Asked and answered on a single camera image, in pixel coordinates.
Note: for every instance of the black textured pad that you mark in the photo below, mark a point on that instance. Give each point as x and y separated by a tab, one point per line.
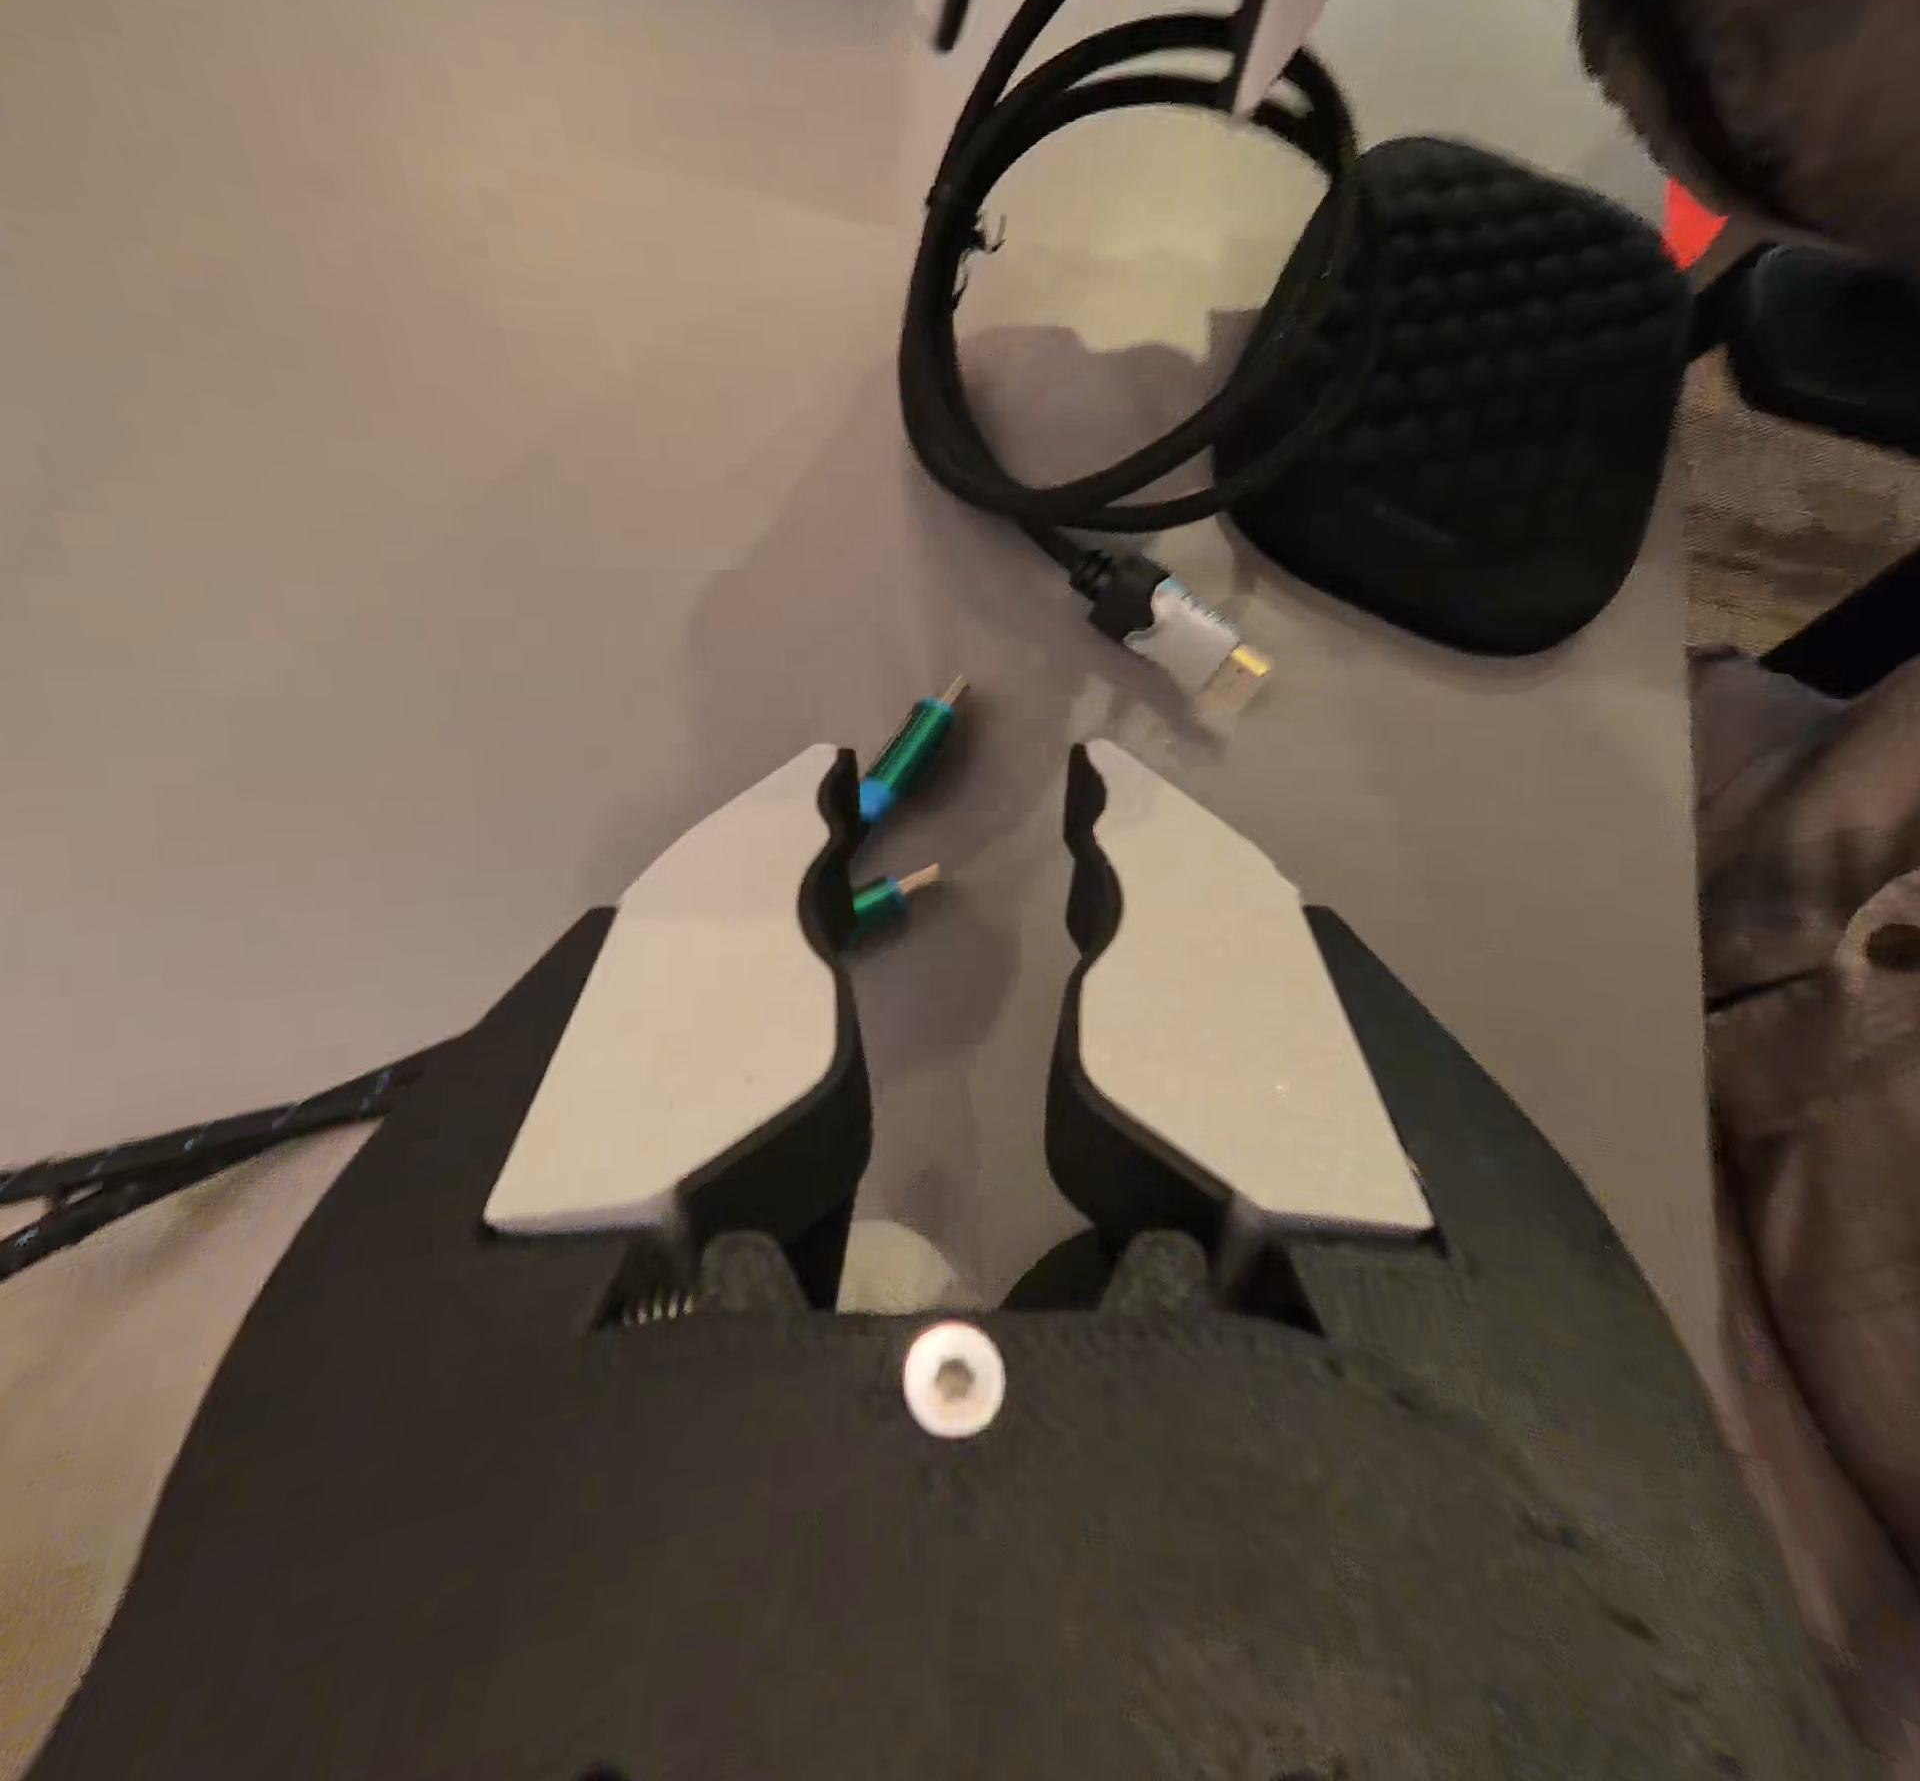
1472	386

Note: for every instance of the orange traffic cone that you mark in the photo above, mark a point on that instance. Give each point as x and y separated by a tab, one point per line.
1692	223

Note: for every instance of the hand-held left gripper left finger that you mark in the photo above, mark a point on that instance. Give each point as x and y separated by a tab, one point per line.
674	1046

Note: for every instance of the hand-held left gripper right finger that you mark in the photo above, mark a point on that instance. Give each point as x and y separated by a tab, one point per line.
1245	1046

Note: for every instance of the black office chair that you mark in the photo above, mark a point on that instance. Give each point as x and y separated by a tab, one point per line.
1829	326

